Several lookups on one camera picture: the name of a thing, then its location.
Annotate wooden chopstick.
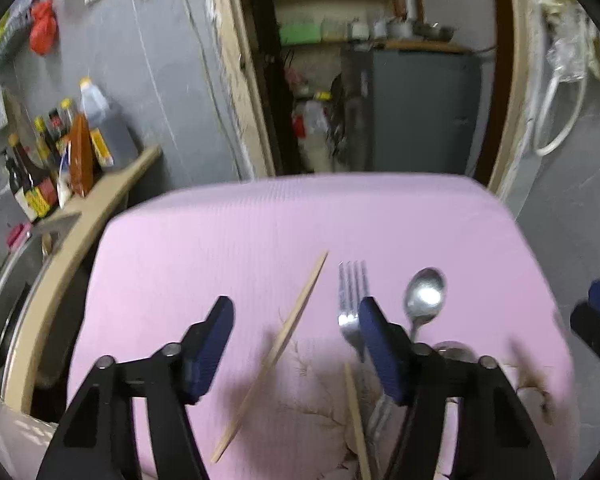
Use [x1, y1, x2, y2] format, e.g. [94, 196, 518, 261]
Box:
[343, 362, 373, 480]
[211, 250, 328, 464]

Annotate metal fork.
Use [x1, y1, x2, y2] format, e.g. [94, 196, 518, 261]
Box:
[338, 260, 391, 442]

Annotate white plastic utensil holder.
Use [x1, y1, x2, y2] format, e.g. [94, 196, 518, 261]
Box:
[0, 400, 57, 479]

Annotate metal soup ladle spoon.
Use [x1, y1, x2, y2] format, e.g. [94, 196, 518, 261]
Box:
[434, 340, 478, 366]

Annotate pink floral table cloth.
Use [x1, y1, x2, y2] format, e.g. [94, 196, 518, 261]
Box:
[68, 174, 577, 479]

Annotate stainless steel sink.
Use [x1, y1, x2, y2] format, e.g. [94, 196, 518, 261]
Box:
[0, 228, 64, 396]

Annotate pink sponge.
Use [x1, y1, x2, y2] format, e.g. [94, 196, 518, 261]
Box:
[6, 222, 32, 252]

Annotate dark soy sauce bottle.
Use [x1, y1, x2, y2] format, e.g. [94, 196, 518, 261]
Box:
[8, 133, 52, 219]

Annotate cream rubber gloves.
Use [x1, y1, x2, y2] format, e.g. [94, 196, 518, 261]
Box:
[540, 0, 600, 82]

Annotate orange sauce pouch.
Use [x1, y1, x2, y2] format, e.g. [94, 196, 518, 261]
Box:
[69, 113, 94, 197]

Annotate grey cabinet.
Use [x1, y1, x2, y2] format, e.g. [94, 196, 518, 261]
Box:
[341, 50, 481, 174]

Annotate large dark vinegar jug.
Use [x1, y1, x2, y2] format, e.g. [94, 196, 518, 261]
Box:
[80, 77, 138, 171]

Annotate metal bowl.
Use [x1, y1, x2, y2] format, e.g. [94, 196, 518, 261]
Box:
[418, 23, 455, 42]

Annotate red plastic bag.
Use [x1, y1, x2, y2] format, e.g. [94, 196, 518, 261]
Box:
[29, 0, 58, 56]

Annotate green box on shelf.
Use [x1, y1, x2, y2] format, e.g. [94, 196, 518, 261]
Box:
[279, 22, 322, 47]

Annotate white hose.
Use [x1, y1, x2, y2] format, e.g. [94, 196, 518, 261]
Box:
[532, 71, 589, 157]

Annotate grey wall rack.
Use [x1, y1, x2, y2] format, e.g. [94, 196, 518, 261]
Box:
[0, 6, 33, 70]

